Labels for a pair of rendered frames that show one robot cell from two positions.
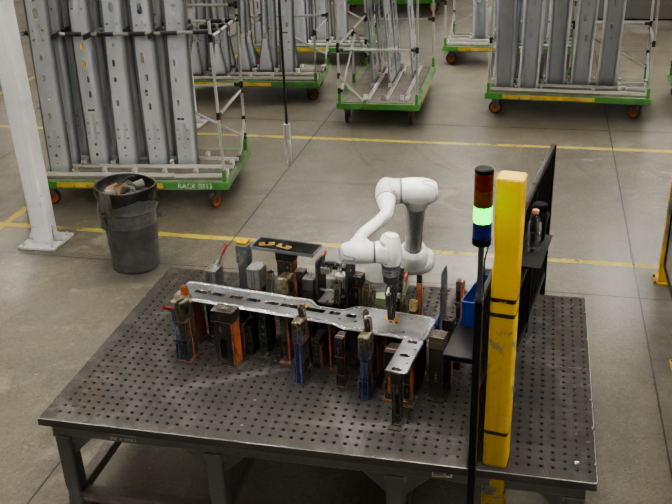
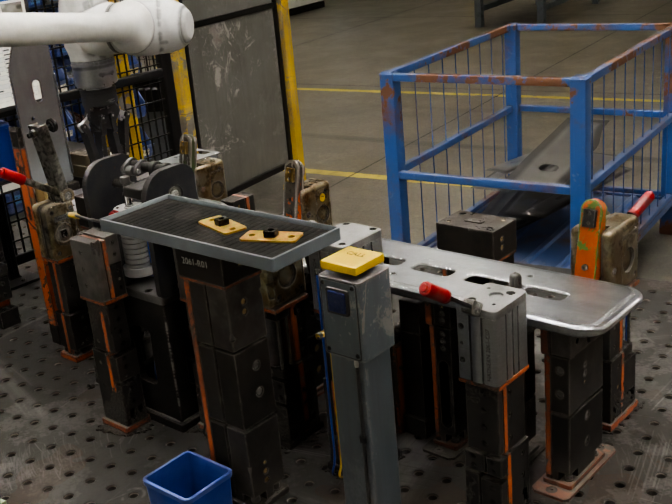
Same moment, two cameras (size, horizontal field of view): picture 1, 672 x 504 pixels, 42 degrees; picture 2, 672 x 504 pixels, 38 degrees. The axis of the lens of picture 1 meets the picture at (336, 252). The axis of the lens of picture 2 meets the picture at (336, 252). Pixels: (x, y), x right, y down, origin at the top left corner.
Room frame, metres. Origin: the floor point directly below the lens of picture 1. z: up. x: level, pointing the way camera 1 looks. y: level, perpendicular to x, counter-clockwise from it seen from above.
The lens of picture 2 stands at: (5.42, 0.89, 1.60)
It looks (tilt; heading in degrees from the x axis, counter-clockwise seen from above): 20 degrees down; 200
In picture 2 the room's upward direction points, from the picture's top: 5 degrees counter-clockwise
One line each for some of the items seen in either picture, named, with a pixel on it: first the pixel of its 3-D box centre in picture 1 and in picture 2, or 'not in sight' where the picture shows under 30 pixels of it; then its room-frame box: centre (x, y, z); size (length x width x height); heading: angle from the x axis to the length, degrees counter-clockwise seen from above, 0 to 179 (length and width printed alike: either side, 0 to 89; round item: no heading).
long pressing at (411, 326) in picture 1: (298, 308); (281, 237); (3.82, 0.20, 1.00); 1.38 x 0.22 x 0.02; 68
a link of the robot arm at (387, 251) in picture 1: (387, 248); (90, 20); (3.65, -0.24, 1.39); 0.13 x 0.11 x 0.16; 89
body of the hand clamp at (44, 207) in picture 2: (400, 327); (67, 280); (3.80, -0.31, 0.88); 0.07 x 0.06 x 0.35; 158
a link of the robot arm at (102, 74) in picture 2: (390, 269); (94, 73); (3.65, -0.26, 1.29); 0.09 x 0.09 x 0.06
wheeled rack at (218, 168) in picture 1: (136, 104); not in sight; (8.14, 1.86, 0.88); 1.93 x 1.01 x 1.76; 82
